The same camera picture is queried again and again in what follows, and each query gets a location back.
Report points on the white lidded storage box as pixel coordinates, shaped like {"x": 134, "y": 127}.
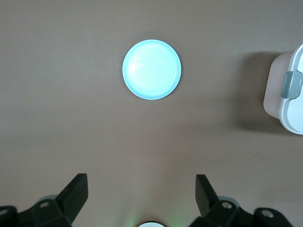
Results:
{"x": 293, "y": 118}

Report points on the grey box latch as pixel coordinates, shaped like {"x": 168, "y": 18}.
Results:
{"x": 291, "y": 85}

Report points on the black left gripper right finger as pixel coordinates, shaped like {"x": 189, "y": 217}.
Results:
{"x": 210, "y": 205}

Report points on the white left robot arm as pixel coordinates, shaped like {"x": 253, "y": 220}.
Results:
{"x": 151, "y": 224}

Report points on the light blue round plate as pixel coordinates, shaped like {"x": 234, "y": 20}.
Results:
{"x": 152, "y": 69}

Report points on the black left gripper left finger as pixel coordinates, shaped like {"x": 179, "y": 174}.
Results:
{"x": 68, "y": 203}

